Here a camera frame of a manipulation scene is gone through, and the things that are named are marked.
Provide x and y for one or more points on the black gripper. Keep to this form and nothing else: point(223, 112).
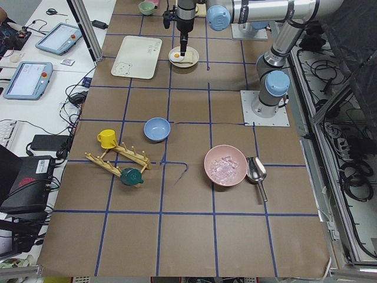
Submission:
point(184, 26)

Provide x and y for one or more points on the round cream plate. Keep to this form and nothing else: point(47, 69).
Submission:
point(196, 57)

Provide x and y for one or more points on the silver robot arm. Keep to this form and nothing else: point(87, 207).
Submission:
point(185, 14)
point(295, 15)

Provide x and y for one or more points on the bottom bread slice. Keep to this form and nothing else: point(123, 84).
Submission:
point(188, 58)

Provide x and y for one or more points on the fried egg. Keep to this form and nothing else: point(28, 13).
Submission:
point(175, 56)

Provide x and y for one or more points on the wooden cutting board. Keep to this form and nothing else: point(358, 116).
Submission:
point(200, 10)

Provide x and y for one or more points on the cream bear tray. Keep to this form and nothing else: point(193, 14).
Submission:
point(137, 57)

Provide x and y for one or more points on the light green bowl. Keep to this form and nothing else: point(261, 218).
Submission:
point(146, 7)

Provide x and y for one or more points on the blue bowl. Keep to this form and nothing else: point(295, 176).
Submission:
point(157, 129)

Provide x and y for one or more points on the black power adapter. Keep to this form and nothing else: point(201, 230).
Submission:
point(99, 24)

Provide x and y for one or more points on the yellow mug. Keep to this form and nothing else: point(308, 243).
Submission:
point(107, 138)

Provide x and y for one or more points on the upper teach pendant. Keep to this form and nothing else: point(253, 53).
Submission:
point(60, 39)

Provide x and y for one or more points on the teach pendant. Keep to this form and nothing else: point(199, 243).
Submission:
point(60, 39)
point(29, 81)

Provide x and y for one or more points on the pink bowl with ice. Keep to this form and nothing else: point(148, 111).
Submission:
point(225, 165)

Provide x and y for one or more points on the black scissors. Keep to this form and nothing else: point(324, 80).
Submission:
point(52, 11)

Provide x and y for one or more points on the dark green mug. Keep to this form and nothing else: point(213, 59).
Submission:
point(131, 177)

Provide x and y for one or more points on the metal scoop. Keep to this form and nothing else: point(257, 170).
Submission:
point(256, 173)

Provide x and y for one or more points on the lower teach pendant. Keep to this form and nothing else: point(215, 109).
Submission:
point(29, 81)

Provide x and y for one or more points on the white keyboard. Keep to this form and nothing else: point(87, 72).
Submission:
point(8, 132)

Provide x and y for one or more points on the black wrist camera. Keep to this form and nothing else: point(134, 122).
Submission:
point(169, 16)

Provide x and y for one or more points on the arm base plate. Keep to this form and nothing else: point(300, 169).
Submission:
point(255, 31)
point(257, 114)

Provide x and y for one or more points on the aluminium frame post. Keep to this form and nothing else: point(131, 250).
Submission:
point(81, 17)

